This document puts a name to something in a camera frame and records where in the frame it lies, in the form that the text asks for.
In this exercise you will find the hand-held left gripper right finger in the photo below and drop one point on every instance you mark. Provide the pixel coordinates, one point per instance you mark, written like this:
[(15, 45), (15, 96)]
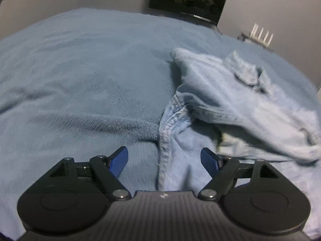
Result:
[(208, 159)]

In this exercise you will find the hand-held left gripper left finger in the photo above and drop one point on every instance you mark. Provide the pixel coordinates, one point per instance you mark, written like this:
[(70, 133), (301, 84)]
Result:
[(120, 159)]

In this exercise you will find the light blue printed sweatshirt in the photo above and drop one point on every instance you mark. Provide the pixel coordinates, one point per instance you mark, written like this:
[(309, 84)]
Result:
[(225, 100)]

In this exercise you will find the blue fleece blanket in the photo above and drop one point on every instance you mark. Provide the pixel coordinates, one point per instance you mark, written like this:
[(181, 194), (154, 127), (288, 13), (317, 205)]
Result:
[(75, 80)]

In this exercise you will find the white router with antennas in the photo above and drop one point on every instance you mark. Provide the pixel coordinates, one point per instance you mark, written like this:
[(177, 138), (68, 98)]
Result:
[(260, 36)]

